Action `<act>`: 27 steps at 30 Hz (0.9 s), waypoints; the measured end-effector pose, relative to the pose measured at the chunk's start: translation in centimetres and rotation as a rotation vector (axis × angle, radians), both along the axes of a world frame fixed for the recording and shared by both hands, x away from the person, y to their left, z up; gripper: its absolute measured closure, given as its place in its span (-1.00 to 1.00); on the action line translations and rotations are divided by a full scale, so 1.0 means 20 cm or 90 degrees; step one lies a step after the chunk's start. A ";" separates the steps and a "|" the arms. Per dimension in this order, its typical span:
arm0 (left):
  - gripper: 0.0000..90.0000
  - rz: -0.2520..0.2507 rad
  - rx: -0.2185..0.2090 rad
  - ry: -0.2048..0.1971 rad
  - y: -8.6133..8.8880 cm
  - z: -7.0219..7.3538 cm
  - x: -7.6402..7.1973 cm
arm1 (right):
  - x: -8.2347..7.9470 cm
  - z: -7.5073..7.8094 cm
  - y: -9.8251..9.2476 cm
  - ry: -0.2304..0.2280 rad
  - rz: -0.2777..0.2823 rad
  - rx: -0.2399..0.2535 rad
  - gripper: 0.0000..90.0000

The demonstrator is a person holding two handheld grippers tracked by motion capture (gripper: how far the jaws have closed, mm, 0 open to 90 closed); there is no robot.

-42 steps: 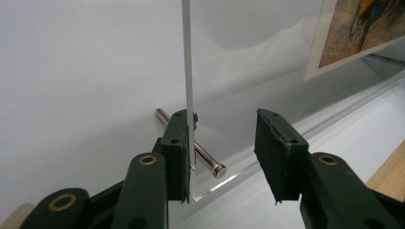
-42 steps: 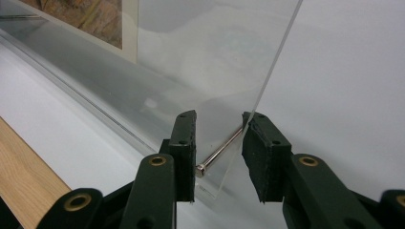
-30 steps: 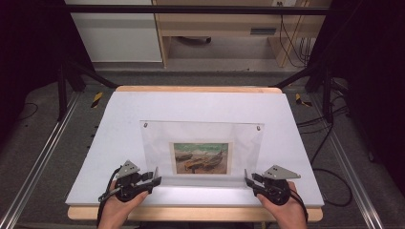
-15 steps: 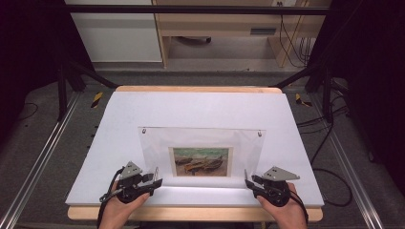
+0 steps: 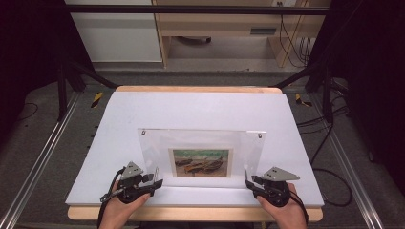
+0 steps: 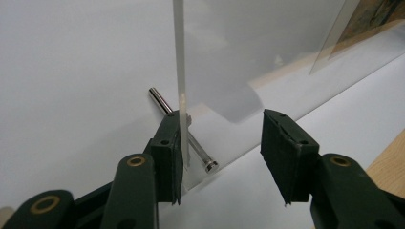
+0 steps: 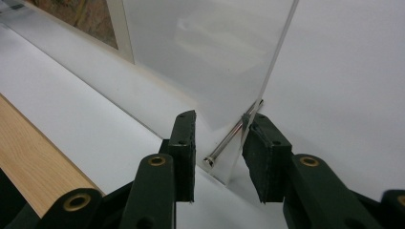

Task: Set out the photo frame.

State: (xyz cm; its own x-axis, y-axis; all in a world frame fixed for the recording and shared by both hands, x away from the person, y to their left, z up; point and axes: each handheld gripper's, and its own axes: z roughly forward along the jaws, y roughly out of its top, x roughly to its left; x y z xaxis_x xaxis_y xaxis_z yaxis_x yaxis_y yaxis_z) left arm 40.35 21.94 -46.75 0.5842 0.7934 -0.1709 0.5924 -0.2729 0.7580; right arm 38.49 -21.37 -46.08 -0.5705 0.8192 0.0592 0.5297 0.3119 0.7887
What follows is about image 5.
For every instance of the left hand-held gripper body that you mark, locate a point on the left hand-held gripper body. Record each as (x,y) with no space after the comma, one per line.
(130,189)

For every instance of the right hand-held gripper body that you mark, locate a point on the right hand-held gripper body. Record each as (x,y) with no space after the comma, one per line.
(275,191)

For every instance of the clear acrylic picture frame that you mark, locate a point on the clear acrylic picture frame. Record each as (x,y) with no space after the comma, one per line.
(153,149)

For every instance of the person's left hand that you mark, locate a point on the person's left hand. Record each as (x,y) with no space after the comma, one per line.
(119,210)

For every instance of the person's right hand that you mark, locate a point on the person's right hand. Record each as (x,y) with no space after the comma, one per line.
(286,213)

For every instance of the light wooden table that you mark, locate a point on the light wooden table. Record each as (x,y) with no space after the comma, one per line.
(191,213)

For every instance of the painted boats picture print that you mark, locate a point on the painted boats picture print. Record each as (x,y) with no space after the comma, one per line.
(200,162)

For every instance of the white board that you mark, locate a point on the white board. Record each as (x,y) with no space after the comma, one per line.
(197,108)

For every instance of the yellow clamp right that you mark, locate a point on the yellow clamp right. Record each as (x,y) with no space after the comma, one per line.
(299,99)

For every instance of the yellow black striped tape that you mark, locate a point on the yellow black striped tape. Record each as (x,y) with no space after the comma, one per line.
(97,99)

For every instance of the black metal stand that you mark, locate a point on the black metal stand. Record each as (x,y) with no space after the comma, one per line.
(326,92)
(62,92)

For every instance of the white cabinet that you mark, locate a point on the white cabinet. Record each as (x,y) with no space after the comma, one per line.
(117,38)

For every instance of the black curtain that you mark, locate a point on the black curtain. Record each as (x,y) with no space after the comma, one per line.
(25,47)
(375,63)

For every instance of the light wooden desk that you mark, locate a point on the light wooden desk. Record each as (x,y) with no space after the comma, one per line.
(216,24)

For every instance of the black horizontal bar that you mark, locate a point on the black horizontal bar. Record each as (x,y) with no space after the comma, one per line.
(191,9)

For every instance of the aluminium floor rail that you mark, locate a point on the aluminium floor rail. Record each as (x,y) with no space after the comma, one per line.
(350,165)
(38,159)

